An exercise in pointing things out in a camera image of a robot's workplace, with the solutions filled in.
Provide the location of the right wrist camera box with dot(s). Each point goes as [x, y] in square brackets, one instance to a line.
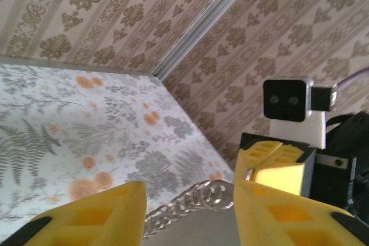
[285, 99]

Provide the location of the aluminium corner post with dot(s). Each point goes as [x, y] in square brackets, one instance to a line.
[207, 18]

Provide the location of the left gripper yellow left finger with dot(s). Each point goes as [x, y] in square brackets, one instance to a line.
[86, 223]

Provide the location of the floral patterned table cover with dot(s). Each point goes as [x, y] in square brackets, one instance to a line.
[86, 130]

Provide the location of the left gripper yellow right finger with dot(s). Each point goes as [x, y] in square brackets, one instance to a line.
[288, 223]

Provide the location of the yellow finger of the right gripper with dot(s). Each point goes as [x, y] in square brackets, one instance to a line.
[248, 156]
[279, 177]

